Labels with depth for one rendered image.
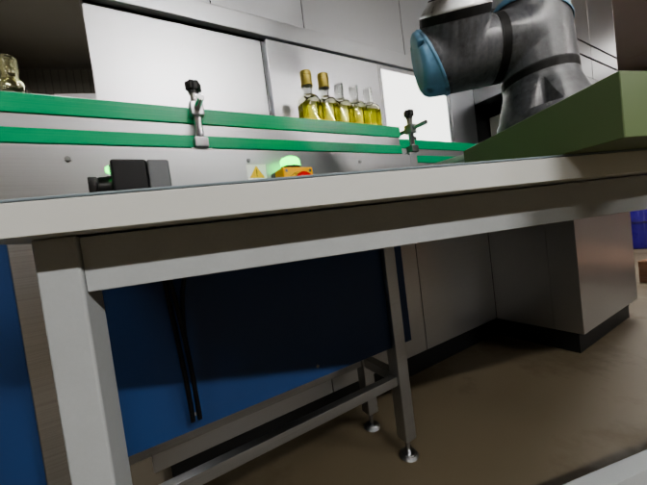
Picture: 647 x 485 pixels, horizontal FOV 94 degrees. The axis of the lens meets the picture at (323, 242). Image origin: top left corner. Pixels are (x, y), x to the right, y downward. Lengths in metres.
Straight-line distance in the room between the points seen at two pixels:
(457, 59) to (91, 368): 0.68
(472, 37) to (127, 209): 0.57
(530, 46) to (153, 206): 0.62
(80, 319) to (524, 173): 0.56
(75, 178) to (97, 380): 0.35
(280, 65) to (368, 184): 0.84
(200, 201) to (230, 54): 0.85
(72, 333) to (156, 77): 0.78
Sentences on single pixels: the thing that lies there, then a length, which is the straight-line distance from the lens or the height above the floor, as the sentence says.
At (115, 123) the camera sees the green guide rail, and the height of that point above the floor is 0.92.
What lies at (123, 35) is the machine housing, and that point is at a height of 1.26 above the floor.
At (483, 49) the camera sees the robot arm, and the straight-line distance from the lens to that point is 0.66.
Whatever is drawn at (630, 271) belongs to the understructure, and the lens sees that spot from 2.29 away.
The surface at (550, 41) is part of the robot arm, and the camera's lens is 0.69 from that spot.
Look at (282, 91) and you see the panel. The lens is 1.11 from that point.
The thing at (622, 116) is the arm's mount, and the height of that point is 0.77.
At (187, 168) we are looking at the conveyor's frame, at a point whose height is 0.84.
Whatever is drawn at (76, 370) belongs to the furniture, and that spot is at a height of 0.57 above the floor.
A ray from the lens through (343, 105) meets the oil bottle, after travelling 1.02.
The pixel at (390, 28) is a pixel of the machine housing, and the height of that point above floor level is 1.51.
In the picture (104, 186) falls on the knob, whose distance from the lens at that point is 0.58.
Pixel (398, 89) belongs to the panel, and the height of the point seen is 1.23.
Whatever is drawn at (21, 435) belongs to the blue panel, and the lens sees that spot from 0.73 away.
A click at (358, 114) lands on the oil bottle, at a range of 1.04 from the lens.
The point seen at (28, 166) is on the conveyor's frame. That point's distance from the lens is 0.66.
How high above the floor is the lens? 0.69
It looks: 2 degrees down
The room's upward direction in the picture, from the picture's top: 7 degrees counter-clockwise
